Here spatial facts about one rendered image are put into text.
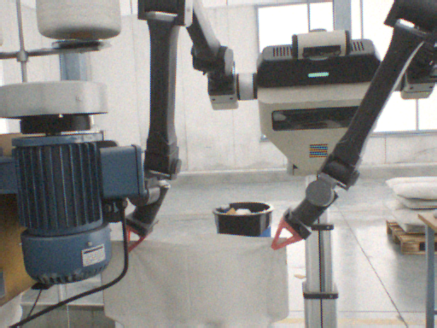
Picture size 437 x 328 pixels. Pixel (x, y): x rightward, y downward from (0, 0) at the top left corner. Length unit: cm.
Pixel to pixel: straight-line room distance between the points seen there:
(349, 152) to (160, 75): 45
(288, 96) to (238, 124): 771
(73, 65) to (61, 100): 914
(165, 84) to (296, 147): 64
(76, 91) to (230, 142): 844
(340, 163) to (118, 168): 53
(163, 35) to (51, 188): 40
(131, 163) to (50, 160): 13
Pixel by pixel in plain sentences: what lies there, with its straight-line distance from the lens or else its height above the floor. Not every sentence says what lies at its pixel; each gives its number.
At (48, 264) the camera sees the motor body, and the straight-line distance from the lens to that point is 78.
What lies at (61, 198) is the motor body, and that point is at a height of 123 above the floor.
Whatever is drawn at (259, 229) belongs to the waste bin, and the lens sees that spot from 326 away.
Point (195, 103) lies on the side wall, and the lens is 923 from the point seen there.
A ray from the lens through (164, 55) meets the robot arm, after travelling 97.
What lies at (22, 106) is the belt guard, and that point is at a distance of 74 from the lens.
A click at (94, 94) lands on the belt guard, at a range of 76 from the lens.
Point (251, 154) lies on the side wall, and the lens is 910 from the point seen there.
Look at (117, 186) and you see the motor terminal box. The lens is 77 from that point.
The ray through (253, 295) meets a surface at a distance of 114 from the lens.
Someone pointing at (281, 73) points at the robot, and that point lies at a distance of 140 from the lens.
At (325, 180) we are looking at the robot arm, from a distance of 99.
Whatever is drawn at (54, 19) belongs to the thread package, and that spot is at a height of 155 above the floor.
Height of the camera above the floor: 134
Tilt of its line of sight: 6 degrees down
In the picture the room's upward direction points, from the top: 3 degrees counter-clockwise
